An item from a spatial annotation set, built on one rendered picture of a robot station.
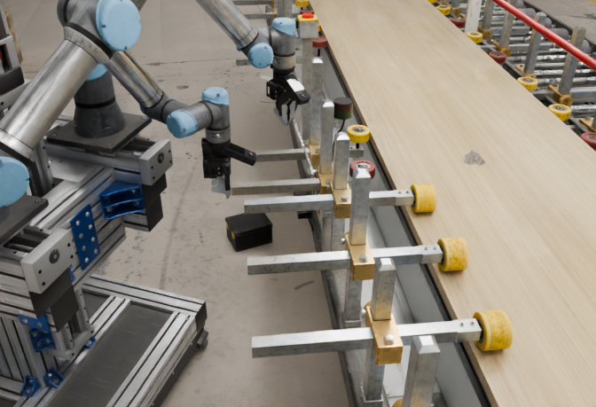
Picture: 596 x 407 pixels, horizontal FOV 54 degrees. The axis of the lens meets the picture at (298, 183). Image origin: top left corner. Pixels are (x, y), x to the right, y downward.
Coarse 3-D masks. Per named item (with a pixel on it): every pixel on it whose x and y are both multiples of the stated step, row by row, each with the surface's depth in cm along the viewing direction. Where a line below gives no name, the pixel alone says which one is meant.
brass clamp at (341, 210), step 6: (330, 186) 164; (348, 186) 163; (330, 192) 165; (336, 192) 161; (342, 192) 161; (348, 192) 161; (336, 198) 158; (348, 198) 158; (336, 204) 156; (342, 204) 156; (348, 204) 156; (336, 210) 157; (342, 210) 157; (348, 210) 157; (336, 216) 158; (342, 216) 158; (348, 216) 159
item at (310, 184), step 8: (232, 184) 185; (240, 184) 185; (248, 184) 185; (256, 184) 185; (264, 184) 185; (272, 184) 185; (280, 184) 185; (288, 184) 185; (296, 184) 185; (304, 184) 186; (312, 184) 186; (232, 192) 184; (240, 192) 185; (248, 192) 185; (256, 192) 185; (264, 192) 186; (272, 192) 186; (280, 192) 186
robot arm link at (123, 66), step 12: (60, 0) 133; (60, 12) 133; (120, 60) 150; (132, 60) 153; (120, 72) 152; (132, 72) 154; (144, 72) 158; (132, 84) 157; (144, 84) 158; (156, 84) 163; (132, 96) 162; (144, 96) 161; (156, 96) 163; (144, 108) 166; (156, 108) 165; (156, 120) 170
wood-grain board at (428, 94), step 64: (320, 0) 355; (384, 0) 356; (384, 64) 264; (448, 64) 264; (384, 128) 210; (448, 128) 210; (512, 128) 210; (448, 192) 174; (512, 192) 174; (576, 192) 174; (512, 256) 149; (576, 256) 149; (512, 320) 130; (576, 320) 130; (512, 384) 115; (576, 384) 115
